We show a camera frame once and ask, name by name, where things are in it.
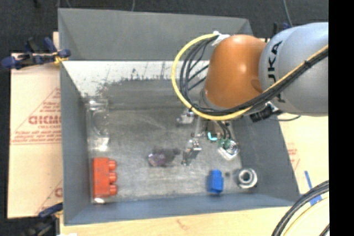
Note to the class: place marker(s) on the black cylinder on white bracket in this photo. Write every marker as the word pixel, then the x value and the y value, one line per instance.
pixel 261 114

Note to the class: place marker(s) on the purple and dark small toy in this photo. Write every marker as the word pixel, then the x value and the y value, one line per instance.
pixel 160 158

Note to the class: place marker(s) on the blue plastic cylinder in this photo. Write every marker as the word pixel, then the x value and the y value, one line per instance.
pixel 215 182

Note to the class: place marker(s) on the silver metal nut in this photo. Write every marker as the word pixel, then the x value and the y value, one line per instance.
pixel 246 178

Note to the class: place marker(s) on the orange-red toy building block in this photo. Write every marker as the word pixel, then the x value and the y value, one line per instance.
pixel 103 177

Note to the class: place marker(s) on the grey metal bin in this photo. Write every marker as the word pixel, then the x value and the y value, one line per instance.
pixel 132 36

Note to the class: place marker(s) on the brown cardboard board, red print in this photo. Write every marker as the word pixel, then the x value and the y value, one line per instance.
pixel 33 163

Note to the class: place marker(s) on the white and silver square thing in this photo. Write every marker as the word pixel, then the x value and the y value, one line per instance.
pixel 229 151

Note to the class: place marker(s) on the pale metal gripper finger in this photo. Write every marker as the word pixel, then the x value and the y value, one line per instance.
pixel 187 154
pixel 197 146

